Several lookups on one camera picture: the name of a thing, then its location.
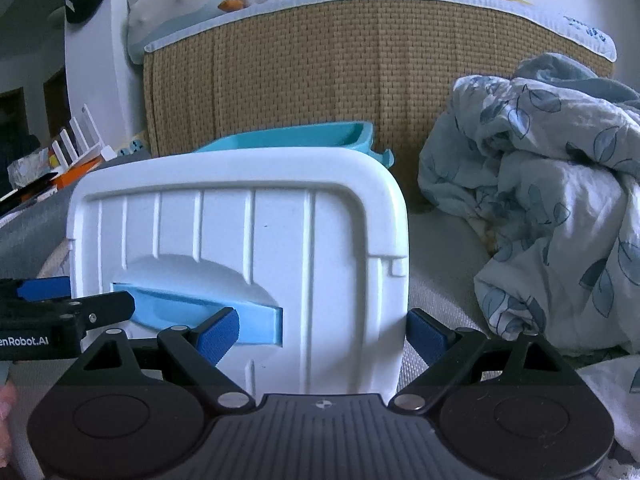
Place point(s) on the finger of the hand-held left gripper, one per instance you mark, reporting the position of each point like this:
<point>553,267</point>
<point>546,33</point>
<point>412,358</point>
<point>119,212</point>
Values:
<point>107,307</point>
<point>45,289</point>

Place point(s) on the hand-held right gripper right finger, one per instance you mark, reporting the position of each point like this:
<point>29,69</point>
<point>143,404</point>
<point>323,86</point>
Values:
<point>429,336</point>

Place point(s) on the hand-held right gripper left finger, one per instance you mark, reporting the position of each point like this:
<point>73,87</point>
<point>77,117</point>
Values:
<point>217,336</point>

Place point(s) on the teal plastic storage bin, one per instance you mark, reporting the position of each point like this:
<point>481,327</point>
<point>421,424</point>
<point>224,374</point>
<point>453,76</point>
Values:
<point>310,135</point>

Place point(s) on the person's left hand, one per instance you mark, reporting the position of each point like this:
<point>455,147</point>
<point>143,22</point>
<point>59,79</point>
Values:
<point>6,402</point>

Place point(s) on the black tablet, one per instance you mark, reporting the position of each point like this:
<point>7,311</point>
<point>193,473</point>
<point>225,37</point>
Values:
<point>25,195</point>

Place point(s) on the orange flat box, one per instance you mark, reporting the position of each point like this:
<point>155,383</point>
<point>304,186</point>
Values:
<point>75,174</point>

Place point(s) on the clear plastic bag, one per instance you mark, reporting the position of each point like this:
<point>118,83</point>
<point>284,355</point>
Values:
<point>30,170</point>

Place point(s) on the white router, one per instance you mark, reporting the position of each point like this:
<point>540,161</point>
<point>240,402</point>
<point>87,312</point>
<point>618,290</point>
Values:
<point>82,140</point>

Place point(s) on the blue cartoon toy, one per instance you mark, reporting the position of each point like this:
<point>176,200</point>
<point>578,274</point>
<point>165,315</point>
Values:
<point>134,148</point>

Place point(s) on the leaf print blanket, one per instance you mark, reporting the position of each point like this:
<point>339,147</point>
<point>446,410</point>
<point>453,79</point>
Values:
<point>550,185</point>

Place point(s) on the woven rattan headboard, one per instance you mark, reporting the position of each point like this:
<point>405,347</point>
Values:
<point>300,70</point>

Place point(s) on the light blue pillow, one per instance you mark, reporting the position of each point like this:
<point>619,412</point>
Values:
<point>165,15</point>

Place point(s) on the grey padded bed rail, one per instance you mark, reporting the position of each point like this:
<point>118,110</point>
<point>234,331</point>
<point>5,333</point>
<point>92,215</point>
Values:
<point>30,240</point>

